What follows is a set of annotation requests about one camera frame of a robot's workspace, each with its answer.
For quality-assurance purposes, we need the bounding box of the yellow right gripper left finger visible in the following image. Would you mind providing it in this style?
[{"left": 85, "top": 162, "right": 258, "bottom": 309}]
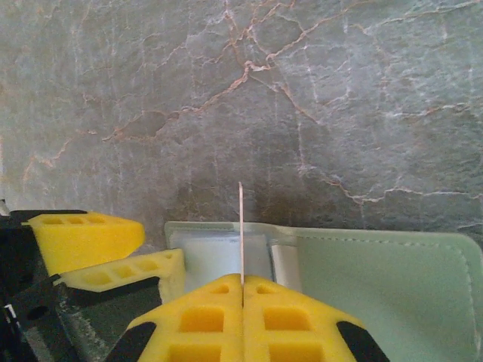
[{"left": 107, "top": 274, "right": 243, "bottom": 362}]

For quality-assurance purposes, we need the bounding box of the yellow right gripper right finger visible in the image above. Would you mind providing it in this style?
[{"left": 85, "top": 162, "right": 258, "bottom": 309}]
[{"left": 242, "top": 274, "right": 392, "bottom": 362}]

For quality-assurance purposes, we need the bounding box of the gold credit card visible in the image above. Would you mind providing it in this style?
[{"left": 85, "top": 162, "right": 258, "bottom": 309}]
[{"left": 237, "top": 181, "right": 246, "bottom": 284}]

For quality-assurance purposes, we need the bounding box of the green card holder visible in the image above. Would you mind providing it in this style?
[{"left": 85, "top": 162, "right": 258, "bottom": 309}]
[{"left": 164, "top": 220, "right": 483, "bottom": 362}]

